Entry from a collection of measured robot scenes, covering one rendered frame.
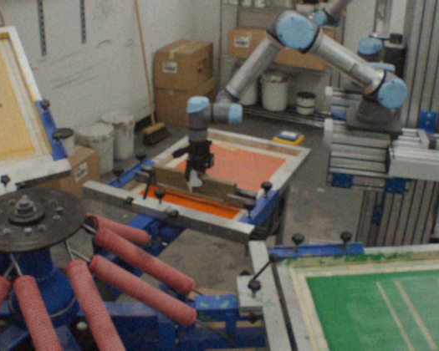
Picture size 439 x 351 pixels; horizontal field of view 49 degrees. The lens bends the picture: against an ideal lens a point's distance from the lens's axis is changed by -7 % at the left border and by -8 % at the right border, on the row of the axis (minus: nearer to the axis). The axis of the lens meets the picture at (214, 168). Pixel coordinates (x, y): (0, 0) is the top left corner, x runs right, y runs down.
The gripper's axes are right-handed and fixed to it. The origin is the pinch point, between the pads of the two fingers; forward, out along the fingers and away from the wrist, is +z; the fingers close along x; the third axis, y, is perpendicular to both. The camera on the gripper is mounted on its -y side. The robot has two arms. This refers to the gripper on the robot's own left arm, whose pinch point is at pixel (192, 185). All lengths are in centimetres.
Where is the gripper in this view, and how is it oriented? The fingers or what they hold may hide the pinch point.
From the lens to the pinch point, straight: 198.6
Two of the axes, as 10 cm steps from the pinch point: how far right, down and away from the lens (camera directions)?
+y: 8.9, 2.1, -4.0
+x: 4.5, -3.8, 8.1
